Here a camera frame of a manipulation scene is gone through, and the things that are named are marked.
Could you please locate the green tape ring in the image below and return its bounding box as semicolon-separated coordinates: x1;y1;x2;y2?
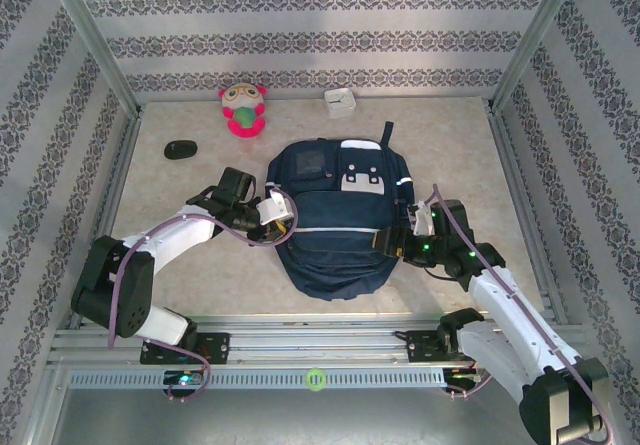
305;367;329;392

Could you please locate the pink plush toy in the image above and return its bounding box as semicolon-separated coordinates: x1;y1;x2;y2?
218;82;270;139

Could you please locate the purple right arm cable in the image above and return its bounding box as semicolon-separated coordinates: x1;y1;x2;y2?
430;183;615;445

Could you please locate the aluminium frame post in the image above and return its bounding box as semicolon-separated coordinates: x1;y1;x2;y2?
487;0;584;111
42;0;144;116

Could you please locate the navy blue backpack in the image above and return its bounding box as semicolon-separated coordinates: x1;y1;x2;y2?
264;121;416;302

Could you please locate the white square alarm clock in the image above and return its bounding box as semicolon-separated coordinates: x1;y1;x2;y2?
323;87;357;120

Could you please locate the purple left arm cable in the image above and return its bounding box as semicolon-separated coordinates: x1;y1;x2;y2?
107;188;300;405

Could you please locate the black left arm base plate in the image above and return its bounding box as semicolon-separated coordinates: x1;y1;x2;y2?
139;332;231;366

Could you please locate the aluminium side rail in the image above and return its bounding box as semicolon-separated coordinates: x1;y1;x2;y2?
487;109;571;326
67;114;144;329

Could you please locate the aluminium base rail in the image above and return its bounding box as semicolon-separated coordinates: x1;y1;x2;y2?
47;314;589;366

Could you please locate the black computer mouse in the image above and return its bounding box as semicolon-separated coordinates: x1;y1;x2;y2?
163;138;199;161

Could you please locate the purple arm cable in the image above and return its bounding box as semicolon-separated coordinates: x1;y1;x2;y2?
430;183;615;445
107;188;300;405

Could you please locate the slotted metal strip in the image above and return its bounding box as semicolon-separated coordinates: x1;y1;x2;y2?
67;367;446;391

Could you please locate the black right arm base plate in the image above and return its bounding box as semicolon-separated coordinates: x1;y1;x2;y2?
404;329;499;365

